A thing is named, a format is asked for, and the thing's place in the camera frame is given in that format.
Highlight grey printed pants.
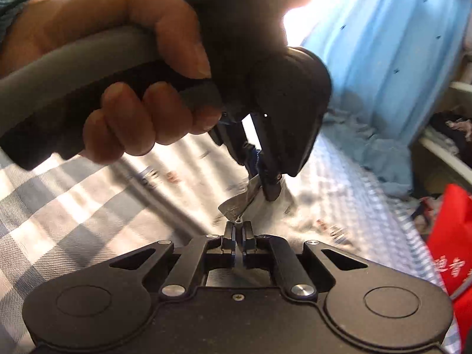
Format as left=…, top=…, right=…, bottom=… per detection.
left=117, top=135, right=355, bottom=252

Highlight person's left hand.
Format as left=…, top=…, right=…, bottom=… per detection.
left=0, top=0, right=223, bottom=165

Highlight window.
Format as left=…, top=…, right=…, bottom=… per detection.
left=283, top=0, right=346, bottom=46

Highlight crumpled patterned cloth by shelf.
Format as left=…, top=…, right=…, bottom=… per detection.
left=411, top=194, right=443, bottom=238

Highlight red bag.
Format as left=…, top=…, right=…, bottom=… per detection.
left=427, top=184, right=471, bottom=347

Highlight blue crumpled garment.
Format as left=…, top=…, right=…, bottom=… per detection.
left=322, top=109, right=413, bottom=199

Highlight blue star curtain right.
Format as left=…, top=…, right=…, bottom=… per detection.
left=302, top=0, right=471, bottom=144

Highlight dark clothes pile on shelf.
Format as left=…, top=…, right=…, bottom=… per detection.
left=430, top=111, right=471, bottom=158

